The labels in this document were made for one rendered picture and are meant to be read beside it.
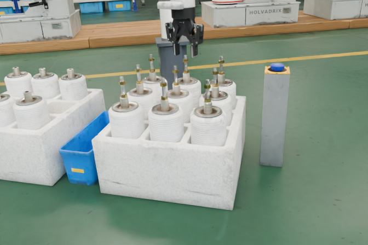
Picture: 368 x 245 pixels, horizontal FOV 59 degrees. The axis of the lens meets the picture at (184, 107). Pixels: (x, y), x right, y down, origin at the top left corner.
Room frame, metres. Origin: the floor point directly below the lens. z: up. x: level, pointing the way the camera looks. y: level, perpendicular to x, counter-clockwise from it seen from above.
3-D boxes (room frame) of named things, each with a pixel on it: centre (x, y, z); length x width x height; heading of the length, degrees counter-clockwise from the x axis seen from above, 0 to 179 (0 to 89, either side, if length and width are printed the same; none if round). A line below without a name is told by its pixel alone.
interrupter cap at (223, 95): (0.90, -0.09, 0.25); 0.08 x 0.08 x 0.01
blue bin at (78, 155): (0.99, 0.29, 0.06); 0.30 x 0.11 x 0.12; 164
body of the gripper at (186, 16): (1.05, -0.01, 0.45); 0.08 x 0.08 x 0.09
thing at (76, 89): (1.16, 0.41, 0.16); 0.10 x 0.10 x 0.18
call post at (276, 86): (0.93, -0.28, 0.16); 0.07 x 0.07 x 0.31; 74
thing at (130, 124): (0.85, 0.16, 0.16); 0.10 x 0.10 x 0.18
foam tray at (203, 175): (0.93, 0.02, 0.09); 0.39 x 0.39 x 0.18; 74
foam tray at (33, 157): (1.08, 0.55, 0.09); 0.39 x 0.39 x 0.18; 75
